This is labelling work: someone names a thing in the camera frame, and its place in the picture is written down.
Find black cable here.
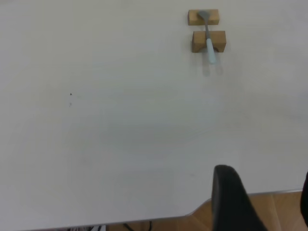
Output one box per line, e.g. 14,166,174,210
122,220,153,231

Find arched wooden block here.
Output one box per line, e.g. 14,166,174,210
191,30,228,53

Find flat rectangular wooden block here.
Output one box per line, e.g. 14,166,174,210
187,9,220,26

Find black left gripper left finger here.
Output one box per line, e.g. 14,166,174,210
211,165,269,231

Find grey spoon pale blue handle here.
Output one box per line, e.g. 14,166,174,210
197,10,217,64

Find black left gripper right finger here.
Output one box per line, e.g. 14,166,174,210
300,171,308,221

